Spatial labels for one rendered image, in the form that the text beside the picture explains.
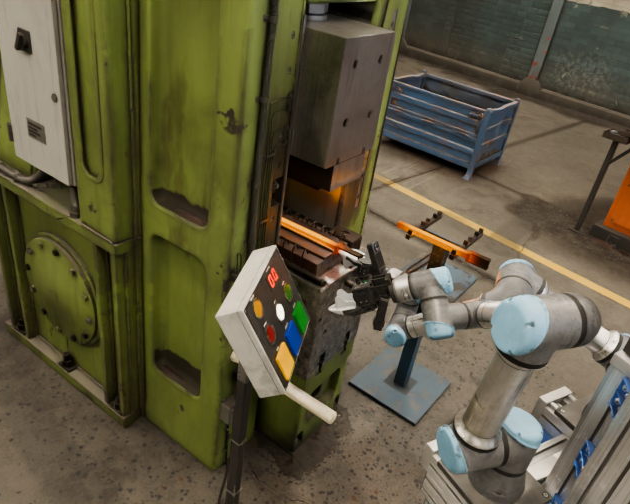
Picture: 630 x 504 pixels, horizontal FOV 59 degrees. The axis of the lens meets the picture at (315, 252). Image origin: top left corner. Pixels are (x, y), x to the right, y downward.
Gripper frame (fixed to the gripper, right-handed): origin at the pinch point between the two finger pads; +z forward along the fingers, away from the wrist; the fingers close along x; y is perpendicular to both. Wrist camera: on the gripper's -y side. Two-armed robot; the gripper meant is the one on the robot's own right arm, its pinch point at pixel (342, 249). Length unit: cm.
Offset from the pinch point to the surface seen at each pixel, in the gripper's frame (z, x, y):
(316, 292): -1.0, -15.9, 11.0
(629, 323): -106, 223, 102
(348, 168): 2.1, -2.5, -32.5
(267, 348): -20, -68, -7
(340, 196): 17.6, 22.6, -8.0
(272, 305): -12, -58, -12
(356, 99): 2, -5, -57
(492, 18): 239, 813, 3
